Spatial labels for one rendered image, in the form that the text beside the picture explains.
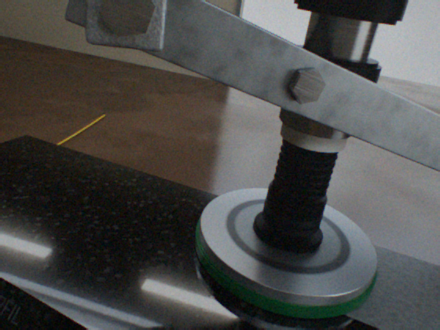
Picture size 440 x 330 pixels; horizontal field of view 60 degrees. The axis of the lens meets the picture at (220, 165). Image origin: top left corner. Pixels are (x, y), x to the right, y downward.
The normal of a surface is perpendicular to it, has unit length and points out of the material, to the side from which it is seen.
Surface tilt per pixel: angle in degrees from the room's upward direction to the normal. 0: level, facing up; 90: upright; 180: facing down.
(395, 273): 0
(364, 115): 90
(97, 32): 90
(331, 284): 0
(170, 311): 0
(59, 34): 90
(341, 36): 90
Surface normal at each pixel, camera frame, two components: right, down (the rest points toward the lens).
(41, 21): -0.25, 0.37
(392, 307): 0.14, -0.90
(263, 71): 0.22, 0.44
